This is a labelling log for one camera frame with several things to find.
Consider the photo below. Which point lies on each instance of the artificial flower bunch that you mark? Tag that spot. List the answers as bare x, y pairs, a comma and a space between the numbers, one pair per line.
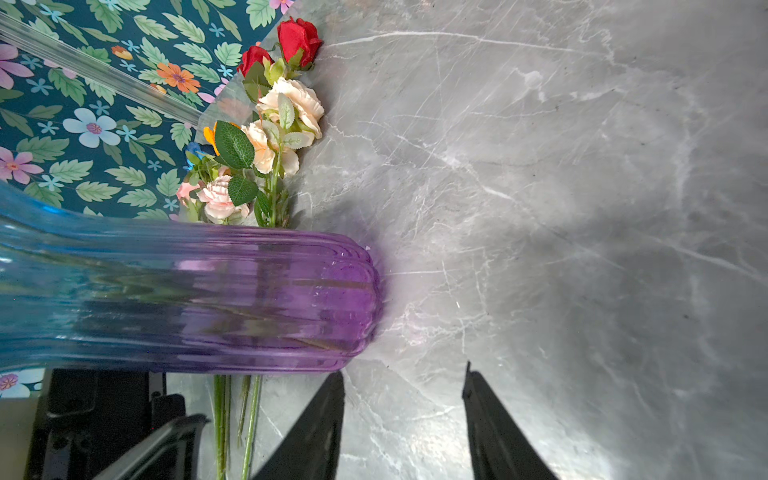
237, 177

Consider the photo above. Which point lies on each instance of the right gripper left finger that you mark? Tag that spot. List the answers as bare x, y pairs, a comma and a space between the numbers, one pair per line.
311, 449

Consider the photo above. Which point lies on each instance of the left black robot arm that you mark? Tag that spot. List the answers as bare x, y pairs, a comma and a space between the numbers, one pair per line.
105, 424

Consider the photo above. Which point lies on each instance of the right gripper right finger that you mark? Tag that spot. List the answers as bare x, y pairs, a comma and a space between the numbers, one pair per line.
498, 448

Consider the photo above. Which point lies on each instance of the purple blue glass vase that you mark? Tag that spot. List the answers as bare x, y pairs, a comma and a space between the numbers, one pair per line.
104, 293

